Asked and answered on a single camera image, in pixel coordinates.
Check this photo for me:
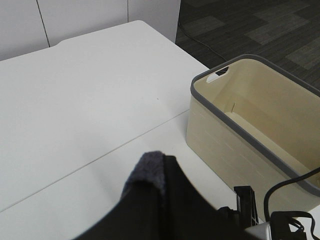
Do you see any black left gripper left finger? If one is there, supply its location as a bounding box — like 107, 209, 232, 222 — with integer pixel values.
75, 181, 163, 240

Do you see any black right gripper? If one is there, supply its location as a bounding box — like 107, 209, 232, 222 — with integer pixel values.
217, 185, 258, 229

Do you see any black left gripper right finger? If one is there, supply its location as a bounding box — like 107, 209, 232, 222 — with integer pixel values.
163, 155, 243, 240

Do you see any dark navy towel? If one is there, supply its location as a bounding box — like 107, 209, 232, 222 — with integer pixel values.
121, 151, 166, 199

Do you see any beige basket grey rim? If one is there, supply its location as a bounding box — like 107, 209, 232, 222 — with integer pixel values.
186, 54, 320, 214

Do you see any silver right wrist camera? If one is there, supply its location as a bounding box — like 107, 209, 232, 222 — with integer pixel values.
245, 222, 272, 240

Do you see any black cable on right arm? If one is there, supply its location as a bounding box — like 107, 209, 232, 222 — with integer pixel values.
263, 167, 320, 221

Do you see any black floor cable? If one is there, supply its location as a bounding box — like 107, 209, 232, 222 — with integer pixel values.
177, 19, 230, 76

